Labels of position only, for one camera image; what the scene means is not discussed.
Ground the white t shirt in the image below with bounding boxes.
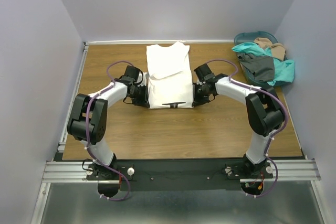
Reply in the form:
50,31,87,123
146,41,194,109

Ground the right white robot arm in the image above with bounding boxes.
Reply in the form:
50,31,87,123
192,63,288,176

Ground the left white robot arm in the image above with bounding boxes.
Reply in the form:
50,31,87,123
67,65,150,169

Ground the dark grey t shirt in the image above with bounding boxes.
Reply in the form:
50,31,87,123
237,52,275,83

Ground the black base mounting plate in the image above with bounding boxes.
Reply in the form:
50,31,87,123
84,158,274,198

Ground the teal t shirt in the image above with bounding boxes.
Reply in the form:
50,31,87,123
232,42,295,86

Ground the tan t shirt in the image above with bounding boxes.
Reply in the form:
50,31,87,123
254,37,286,61

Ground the aluminium front frame rail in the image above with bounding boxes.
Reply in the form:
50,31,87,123
42,159,321,183

